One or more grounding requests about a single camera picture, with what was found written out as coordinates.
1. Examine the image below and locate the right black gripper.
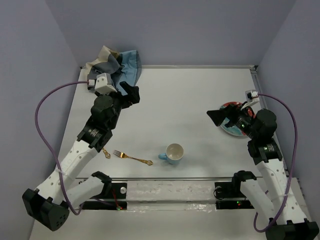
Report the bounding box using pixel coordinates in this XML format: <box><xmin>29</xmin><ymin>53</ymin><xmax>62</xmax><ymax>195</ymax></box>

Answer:
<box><xmin>206</xmin><ymin>101</ymin><xmax>258</xmax><ymax>140</ymax></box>

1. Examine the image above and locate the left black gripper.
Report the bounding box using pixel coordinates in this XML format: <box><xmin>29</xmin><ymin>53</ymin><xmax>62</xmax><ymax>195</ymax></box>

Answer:
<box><xmin>95</xmin><ymin>81</ymin><xmax>140</xmax><ymax>130</ymax></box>

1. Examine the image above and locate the red and teal plate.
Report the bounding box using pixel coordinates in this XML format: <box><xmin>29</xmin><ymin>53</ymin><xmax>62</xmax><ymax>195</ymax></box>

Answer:
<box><xmin>220</xmin><ymin>101</ymin><xmax>247</xmax><ymax>138</ymax></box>

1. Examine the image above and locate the striped cloth placemat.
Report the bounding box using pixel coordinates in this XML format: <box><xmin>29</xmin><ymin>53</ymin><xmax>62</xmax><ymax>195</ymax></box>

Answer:
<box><xmin>84</xmin><ymin>46</ymin><xmax>142</xmax><ymax>95</ymax></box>

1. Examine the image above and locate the light blue mug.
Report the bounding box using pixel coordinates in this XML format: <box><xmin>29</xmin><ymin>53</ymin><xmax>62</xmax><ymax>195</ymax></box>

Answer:
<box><xmin>158</xmin><ymin>143</ymin><xmax>184</xmax><ymax>165</ymax></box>

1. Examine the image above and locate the gold fork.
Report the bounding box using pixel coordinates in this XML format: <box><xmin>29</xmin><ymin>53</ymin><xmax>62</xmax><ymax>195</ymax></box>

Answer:
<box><xmin>113</xmin><ymin>150</ymin><xmax>154</xmax><ymax>166</ymax></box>

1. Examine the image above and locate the gold spoon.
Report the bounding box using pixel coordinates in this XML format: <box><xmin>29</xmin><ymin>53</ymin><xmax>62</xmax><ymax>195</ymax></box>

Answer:
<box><xmin>102</xmin><ymin>148</ymin><xmax>111</xmax><ymax>159</ymax></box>

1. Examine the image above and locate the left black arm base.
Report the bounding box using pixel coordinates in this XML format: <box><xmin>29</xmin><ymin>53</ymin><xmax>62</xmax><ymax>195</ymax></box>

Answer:
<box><xmin>82</xmin><ymin>181</ymin><xmax>128</xmax><ymax>211</ymax></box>

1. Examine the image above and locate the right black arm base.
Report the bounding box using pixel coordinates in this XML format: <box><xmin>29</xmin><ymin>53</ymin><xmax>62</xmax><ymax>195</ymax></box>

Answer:
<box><xmin>213</xmin><ymin>181</ymin><xmax>254</xmax><ymax>210</ymax></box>

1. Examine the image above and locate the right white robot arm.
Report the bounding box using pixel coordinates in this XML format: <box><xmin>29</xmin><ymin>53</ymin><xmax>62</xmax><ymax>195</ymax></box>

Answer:
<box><xmin>207</xmin><ymin>104</ymin><xmax>320</xmax><ymax>240</ymax></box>

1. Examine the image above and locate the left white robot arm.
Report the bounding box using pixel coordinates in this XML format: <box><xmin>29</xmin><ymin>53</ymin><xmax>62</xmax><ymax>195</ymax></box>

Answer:
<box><xmin>22</xmin><ymin>81</ymin><xmax>140</xmax><ymax>231</ymax></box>

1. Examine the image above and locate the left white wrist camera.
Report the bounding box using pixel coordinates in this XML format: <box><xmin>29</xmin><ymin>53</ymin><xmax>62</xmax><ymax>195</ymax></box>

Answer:
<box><xmin>87</xmin><ymin>73</ymin><xmax>117</xmax><ymax>95</ymax></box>

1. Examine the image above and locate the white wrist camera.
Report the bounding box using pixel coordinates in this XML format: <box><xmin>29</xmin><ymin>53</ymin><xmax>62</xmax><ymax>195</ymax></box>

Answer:
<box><xmin>87</xmin><ymin>73</ymin><xmax>117</xmax><ymax>95</ymax></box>
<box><xmin>244</xmin><ymin>89</ymin><xmax>260</xmax><ymax>107</ymax></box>

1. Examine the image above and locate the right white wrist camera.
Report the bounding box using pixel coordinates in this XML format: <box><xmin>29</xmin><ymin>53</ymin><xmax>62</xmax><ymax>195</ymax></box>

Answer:
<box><xmin>244</xmin><ymin>89</ymin><xmax>260</xmax><ymax>107</ymax></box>

